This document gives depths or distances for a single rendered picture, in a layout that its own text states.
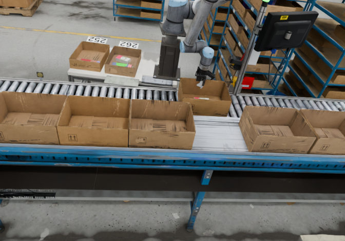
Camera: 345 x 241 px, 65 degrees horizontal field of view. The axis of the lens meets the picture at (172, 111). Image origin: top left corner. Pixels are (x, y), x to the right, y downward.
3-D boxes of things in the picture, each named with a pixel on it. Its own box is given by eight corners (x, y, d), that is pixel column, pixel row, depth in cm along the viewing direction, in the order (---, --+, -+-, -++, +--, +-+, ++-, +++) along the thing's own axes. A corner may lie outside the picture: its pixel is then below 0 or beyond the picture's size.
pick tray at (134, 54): (141, 58, 280) (141, 49, 274) (134, 77, 250) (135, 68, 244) (114, 54, 280) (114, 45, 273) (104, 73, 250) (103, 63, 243)
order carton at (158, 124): (186, 121, 192) (190, 102, 181) (191, 152, 169) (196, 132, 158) (130, 118, 186) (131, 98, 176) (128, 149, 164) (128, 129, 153)
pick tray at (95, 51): (110, 53, 280) (110, 44, 273) (100, 72, 250) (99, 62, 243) (82, 49, 279) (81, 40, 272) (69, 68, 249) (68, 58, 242)
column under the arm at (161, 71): (154, 64, 274) (157, 33, 253) (180, 67, 275) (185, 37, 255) (152, 78, 254) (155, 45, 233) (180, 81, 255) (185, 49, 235)
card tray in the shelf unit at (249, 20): (244, 20, 296) (247, 11, 290) (270, 22, 300) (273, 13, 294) (255, 35, 265) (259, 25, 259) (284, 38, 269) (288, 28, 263)
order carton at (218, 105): (220, 96, 244) (225, 80, 233) (227, 117, 221) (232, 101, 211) (177, 93, 239) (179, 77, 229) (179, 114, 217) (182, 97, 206)
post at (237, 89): (237, 98, 260) (270, 5, 205) (238, 102, 256) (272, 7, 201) (225, 98, 258) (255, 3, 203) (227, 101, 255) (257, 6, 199)
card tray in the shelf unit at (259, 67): (233, 53, 320) (236, 45, 314) (257, 55, 325) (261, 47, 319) (244, 71, 289) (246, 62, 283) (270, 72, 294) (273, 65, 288)
